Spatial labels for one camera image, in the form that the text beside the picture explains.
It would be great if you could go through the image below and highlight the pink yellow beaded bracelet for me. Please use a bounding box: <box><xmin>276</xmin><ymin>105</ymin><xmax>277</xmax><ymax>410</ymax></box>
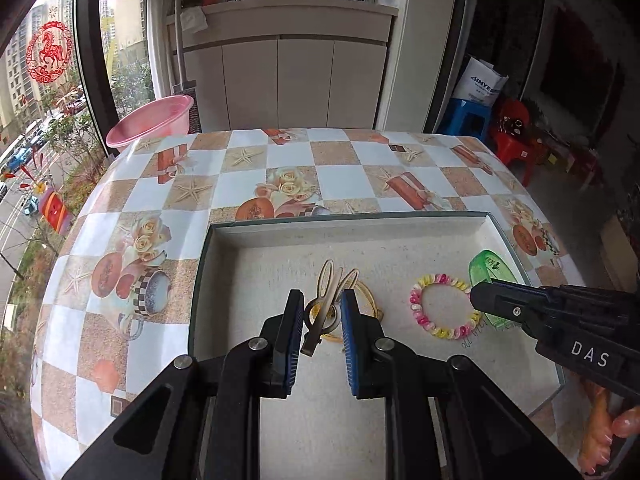
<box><xmin>410</xmin><ymin>272</ymin><xmax>483</xmax><ymax>341</ymax></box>

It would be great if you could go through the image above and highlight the red horse window decal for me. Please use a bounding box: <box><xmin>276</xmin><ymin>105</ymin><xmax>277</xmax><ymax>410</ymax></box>
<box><xmin>25</xmin><ymin>21</ymin><xmax>74</xmax><ymax>83</ymax></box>

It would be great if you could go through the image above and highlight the red plastic chair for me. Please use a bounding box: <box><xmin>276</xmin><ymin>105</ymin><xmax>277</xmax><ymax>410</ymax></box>
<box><xmin>487</xmin><ymin>99</ymin><xmax>548</xmax><ymax>186</ymax></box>

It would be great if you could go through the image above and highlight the checkered printed tablecloth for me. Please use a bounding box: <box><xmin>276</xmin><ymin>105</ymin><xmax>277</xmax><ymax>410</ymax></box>
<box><xmin>30</xmin><ymin>127</ymin><xmax>586</xmax><ymax>480</ymax></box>

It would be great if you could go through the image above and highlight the yellow hair tie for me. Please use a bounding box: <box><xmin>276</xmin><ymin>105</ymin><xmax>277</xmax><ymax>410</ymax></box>
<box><xmin>320</xmin><ymin>280</ymin><xmax>385</xmax><ymax>346</ymax></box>

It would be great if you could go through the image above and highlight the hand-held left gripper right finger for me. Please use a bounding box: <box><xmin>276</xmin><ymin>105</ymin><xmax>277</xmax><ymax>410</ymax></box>
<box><xmin>340</xmin><ymin>290</ymin><xmax>583</xmax><ymax>480</ymax></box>

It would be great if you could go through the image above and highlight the white printed bag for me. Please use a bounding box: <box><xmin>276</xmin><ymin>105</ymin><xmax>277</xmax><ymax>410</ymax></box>
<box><xmin>452</xmin><ymin>56</ymin><xmax>510</xmax><ymax>107</ymax></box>

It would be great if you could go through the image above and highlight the white cabinet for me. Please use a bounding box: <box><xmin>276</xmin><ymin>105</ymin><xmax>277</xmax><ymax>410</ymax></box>
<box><xmin>167</xmin><ymin>0</ymin><xmax>401</xmax><ymax>133</ymax></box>

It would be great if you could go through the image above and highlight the black object on chair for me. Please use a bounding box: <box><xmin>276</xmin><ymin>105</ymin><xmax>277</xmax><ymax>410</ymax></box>
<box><xmin>500</xmin><ymin>116</ymin><xmax>531</xmax><ymax>136</ymax></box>

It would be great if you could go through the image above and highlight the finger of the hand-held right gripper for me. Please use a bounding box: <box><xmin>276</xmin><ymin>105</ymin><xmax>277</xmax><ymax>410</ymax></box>
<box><xmin>470</xmin><ymin>281</ymin><xmax>557</xmax><ymax>339</ymax></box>

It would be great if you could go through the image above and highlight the pink plastic basin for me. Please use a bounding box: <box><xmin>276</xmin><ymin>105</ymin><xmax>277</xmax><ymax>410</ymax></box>
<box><xmin>106</xmin><ymin>95</ymin><xmax>196</xmax><ymax>150</ymax></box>

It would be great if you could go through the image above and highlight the dark wall panel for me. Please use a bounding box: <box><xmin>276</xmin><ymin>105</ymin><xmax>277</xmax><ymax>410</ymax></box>
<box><xmin>537</xmin><ymin>5</ymin><xmax>626</xmax><ymax>126</ymax></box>

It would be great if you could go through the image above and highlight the person's right hand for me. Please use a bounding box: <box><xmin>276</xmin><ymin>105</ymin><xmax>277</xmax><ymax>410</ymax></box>
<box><xmin>577</xmin><ymin>380</ymin><xmax>640</xmax><ymax>476</ymax></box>

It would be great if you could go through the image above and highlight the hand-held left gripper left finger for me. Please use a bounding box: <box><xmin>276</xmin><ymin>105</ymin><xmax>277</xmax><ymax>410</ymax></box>
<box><xmin>62</xmin><ymin>288</ymin><xmax>306</xmax><ymax>480</ymax></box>

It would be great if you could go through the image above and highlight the white cloth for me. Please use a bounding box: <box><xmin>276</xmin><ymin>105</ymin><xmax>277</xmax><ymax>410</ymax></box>
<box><xmin>180</xmin><ymin>7</ymin><xmax>208</xmax><ymax>33</ymax></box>

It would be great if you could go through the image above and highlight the blue plastic stool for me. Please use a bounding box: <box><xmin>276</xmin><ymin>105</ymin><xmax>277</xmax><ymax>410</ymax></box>
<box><xmin>440</xmin><ymin>98</ymin><xmax>493</xmax><ymax>142</ymax></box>

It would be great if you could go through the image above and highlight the green translucent bracelet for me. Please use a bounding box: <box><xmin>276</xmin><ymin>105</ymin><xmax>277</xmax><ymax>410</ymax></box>
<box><xmin>468</xmin><ymin>250</ymin><xmax>526</xmax><ymax>333</ymax></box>

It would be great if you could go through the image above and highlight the grey-green shallow tray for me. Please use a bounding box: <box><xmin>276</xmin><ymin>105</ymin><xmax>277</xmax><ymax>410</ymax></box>
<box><xmin>187</xmin><ymin>210</ymin><xmax>567</xmax><ymax>480</ymax></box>

